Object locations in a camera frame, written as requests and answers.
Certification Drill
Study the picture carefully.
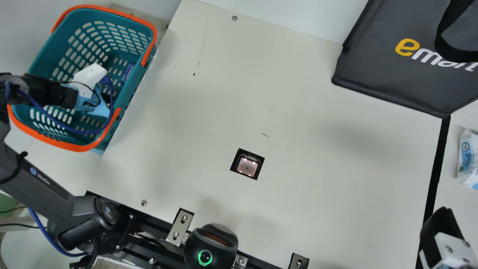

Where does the blue white wet wipes pack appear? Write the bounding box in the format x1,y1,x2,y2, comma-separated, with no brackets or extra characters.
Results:
457,129,478,191

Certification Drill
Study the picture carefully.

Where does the small square scanner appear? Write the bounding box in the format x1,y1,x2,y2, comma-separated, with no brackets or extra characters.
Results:
230,148,266,181

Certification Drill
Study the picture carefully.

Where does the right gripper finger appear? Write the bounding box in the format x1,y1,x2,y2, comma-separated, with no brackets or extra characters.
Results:
418,206,478,269

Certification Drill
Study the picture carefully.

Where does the dark grey bag with straps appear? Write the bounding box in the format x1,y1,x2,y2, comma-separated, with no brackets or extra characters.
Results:
332,0,478,119

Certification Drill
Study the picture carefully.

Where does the black strip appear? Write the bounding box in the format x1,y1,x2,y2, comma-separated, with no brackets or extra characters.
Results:
416,115,451,269

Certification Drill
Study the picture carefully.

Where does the teal shopping basket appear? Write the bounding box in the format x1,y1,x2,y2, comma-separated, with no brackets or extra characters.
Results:
7,4,158,152

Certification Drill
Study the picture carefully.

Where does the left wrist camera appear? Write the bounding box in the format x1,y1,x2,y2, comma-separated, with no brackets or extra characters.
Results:
71,63,108,100

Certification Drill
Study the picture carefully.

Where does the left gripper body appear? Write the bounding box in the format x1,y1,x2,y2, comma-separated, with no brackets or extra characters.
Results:
60,77,113,118

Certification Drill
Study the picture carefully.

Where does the blue cable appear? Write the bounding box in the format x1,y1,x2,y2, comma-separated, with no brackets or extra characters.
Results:
4,77,114,136
27,207,88,258

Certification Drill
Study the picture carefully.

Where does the black device with green light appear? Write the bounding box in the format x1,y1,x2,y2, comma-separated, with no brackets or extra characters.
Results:
183,224,239,269

